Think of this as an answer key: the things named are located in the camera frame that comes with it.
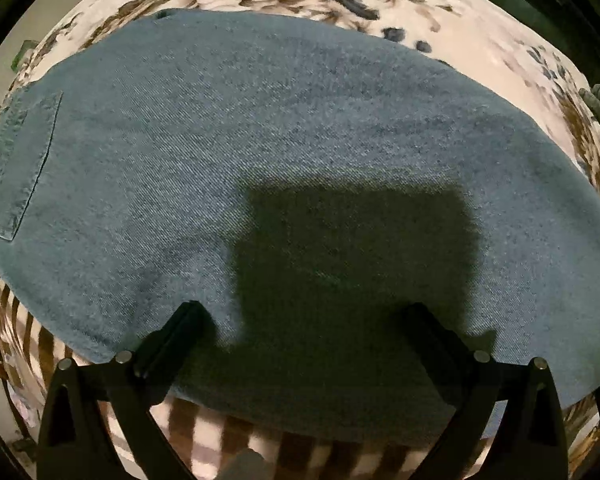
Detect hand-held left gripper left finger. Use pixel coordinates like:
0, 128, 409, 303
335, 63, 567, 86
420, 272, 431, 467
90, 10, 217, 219
36, 300, 211, 480

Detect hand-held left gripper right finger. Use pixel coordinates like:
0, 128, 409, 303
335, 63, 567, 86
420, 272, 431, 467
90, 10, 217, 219
399, 302, 571, 480

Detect blue denim pants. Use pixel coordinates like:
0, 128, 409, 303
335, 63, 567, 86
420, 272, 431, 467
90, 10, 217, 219
0, 8, 600, 447

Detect floral printed blanket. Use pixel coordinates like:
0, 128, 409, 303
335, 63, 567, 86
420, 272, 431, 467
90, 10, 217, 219
0, 0, 600, 480

